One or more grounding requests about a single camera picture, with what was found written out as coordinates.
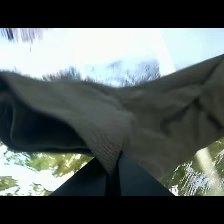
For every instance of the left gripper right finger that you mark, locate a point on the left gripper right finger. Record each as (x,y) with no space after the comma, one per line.
(140,183)

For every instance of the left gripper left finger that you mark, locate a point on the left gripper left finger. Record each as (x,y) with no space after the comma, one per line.
(87,181)

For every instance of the olive green long-sleeved shirt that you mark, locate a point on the olive green long-sleeved shirt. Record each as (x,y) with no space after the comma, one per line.
(150,116)

